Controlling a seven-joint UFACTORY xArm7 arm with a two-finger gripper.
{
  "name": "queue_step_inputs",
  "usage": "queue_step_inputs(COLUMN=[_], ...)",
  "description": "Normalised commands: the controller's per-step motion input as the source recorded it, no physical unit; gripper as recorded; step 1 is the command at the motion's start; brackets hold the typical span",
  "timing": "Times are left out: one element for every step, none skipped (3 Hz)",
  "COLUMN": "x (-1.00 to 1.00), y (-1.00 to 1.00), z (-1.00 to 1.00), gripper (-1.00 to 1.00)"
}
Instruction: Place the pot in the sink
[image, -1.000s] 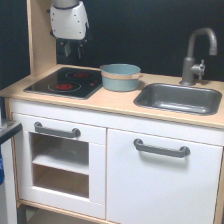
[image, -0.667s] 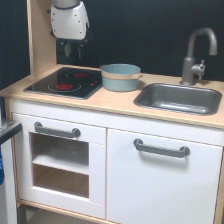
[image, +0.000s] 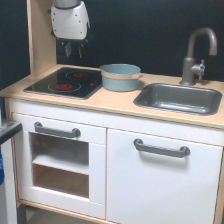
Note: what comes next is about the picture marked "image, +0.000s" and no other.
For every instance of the white oven door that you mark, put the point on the white oven door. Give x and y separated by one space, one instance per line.
63 173

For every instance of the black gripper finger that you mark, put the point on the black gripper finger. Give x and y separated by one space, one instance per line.
81 50
68 49

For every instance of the grey object at left edge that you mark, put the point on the grey object at left edge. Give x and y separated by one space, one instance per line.
8 209

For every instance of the black toy stove top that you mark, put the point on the black toy stove top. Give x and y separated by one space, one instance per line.
68 82

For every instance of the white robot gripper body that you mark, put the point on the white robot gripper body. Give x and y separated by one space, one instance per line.
69 20

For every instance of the grey toy sink basin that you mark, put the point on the grey toy sink basin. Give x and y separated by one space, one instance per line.
183 99

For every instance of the grey toy faucet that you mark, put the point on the grey toy faucet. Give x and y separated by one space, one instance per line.
190 67

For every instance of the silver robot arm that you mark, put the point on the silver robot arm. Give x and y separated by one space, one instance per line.
70 22

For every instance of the light blue toy pot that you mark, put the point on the light blue toy pot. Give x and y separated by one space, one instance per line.
120 77

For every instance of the white cabinet door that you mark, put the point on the white cabinet door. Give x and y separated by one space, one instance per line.
145 188

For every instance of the grey oven door handle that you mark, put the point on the grey oven door handle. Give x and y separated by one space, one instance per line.
74 133

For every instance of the grey cabinet door handle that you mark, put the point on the grey cabinet door handle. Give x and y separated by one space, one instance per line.
180 153

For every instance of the wooden toy kitchen frame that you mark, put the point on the wooden toy kitchen frame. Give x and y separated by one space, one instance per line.
105 107

